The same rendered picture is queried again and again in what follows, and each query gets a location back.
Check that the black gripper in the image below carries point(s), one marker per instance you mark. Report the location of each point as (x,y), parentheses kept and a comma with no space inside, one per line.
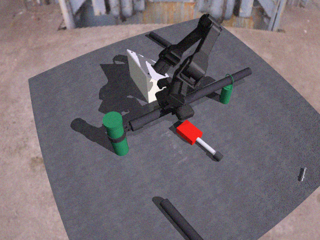
(182,112)

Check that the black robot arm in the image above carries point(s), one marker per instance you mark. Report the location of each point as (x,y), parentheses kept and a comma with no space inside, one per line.
(194,66)

